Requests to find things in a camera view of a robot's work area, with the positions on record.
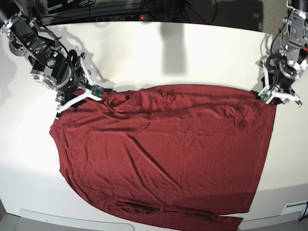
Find dark red long-sleeve shirt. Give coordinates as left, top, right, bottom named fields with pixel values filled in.
left=50, top=85, right=276, bottom=231

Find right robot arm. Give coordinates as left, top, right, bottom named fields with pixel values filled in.
left=0, top=0, right=104, bottom=119

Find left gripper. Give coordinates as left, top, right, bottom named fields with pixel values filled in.
left=257, top=55, right=303, bottom=107

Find white wall socket plate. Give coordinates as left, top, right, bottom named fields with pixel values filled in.
left=281, top=202, right=307, bottom=215

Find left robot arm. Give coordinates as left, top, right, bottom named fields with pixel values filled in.
left=257, top=0, right=308, bottom=106

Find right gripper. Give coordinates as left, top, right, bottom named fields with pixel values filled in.
left=55, top=50, right=101, bottom=120

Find tangled black cables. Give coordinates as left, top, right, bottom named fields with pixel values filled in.
left=134, top=0, right=217, bottom=23

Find black power strip red switch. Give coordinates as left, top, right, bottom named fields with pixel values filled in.
left=94, top=14, right=147, bottom=22

